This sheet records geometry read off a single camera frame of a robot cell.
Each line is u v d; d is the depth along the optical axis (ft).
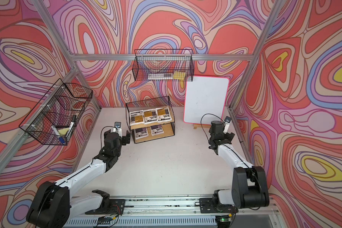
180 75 2.98
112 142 2.08
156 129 3.34
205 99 3.06
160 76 2.70
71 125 2.26
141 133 3.32
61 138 2.30
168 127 3.39
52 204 1.31
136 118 2.97
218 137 2.22
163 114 2.98
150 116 2.99
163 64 3.25
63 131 2.35
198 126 3.34
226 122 2.45
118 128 2.31
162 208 2.41
